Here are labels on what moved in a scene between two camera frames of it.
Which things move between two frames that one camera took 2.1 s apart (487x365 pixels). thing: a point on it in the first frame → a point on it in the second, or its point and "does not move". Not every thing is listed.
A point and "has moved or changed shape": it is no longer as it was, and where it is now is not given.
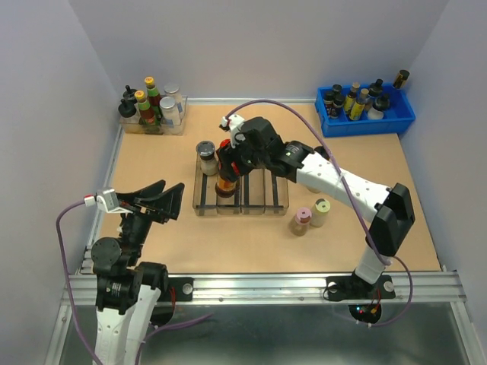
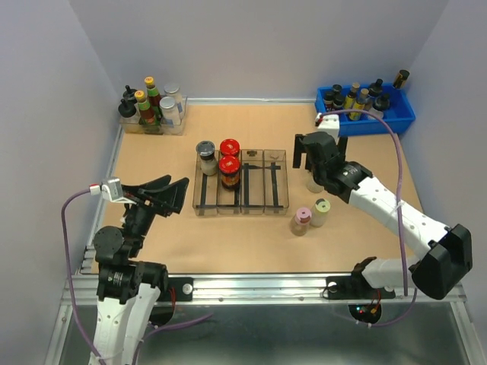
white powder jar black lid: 208,163 does not move
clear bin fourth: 275,194 does not move
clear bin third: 253,192 does not move
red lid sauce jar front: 226,188 has moved or changed shape
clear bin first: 205,191 does not move
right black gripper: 227,156 → 299,149
